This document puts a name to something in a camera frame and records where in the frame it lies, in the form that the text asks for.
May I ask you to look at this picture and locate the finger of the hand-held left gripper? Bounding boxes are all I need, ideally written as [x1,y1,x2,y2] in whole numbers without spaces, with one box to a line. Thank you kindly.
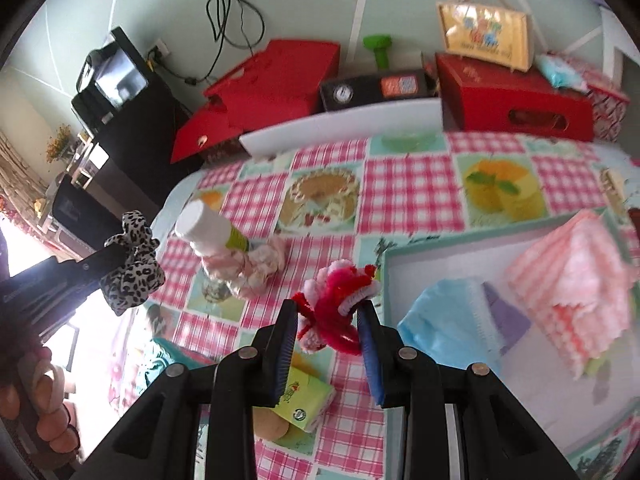
[79,233,127,287]

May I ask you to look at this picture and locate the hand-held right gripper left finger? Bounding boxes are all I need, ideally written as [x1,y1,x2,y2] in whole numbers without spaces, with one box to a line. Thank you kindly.
[82,299,301,480]

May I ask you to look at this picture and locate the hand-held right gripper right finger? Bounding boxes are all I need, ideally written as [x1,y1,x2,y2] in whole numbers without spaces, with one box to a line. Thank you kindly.
[356,300,581,480]

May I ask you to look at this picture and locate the leopard print scrunchie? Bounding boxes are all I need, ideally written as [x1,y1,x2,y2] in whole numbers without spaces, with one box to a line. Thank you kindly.
[102,210,165,317]

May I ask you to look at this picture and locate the green tissue pack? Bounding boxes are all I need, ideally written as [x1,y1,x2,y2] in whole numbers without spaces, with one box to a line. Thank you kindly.
[277,365,337,433]

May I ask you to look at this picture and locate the red and pink scrunchie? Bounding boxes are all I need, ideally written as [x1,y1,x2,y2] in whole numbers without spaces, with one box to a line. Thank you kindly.
[295,258,381,357]

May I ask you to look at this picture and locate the blue face mask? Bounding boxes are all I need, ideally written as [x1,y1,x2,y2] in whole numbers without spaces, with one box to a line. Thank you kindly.
[397,277,503,361]

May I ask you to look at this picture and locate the pale pink scrunchie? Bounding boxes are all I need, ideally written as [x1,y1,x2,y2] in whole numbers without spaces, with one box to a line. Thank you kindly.
[201,237,288,301]

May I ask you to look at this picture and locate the teal-edged cardboard tray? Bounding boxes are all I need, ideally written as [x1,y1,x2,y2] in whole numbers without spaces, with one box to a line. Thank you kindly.
[381,207,640,466]

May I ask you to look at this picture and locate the purple mask packet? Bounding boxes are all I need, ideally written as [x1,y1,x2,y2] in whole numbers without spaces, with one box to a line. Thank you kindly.
[482,281,532,351]

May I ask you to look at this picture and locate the pink fluffy towel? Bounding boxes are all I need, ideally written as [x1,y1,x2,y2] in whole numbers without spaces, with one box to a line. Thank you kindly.
[505,210,640,381]

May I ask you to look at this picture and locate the person's left hand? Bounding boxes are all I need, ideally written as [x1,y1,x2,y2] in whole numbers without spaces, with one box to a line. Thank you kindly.
[0,347,83,456]

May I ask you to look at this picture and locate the black cabinet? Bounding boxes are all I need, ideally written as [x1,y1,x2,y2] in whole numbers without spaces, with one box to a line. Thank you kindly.
[47,80,201,261]

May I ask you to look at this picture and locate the teal plastic case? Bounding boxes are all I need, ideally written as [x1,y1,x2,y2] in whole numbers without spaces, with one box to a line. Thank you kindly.
[145,337,221,386]

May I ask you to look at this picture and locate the white plastic bottle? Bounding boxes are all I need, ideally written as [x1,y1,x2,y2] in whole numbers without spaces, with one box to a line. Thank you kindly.
[174,201,253,261]

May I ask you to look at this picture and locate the yellow flower bunch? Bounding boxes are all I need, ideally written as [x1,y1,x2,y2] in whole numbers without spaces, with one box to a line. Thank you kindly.
[46,125,81,165]

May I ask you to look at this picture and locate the red box lid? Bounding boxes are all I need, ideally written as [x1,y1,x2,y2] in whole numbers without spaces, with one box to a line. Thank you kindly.
[170,105,251,165]

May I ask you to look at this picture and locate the black monitor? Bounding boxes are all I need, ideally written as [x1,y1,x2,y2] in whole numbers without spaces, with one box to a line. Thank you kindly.
[72,27,151,133]

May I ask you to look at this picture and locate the red gift box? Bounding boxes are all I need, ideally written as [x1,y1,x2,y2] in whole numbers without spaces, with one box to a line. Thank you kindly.
[204,39,342,126]

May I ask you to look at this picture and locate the black cardboard box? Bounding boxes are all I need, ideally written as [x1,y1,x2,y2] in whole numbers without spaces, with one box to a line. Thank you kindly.
[320,72,441,112]

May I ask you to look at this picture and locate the green dumbbell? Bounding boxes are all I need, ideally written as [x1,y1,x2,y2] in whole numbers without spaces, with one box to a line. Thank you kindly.
[362,34,396,68]

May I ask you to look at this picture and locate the blue wet wipes pack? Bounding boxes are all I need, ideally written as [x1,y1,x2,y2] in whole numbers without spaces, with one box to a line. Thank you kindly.
[540,55,591,93]

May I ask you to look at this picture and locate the red patterned box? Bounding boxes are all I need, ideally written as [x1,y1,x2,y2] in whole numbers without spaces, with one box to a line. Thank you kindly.
[542,50,631,143]

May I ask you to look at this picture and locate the white shelf unit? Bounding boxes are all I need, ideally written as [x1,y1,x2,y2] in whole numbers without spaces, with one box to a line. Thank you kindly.
[600,7,640,96]

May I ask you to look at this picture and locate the white wall outlet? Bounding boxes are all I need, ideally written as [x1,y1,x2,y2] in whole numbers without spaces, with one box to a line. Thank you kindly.
[147,37,173,63]

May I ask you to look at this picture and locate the black cables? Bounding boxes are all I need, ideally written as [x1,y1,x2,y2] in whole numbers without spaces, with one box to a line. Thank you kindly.
[182,0,266,86]

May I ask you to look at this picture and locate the red box with handle slot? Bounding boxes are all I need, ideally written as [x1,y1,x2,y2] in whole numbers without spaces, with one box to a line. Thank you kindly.
[435,52,596,143]

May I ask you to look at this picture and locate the yellow gift box with handle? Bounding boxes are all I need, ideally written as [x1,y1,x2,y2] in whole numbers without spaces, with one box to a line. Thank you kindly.
[436,0,536,73]

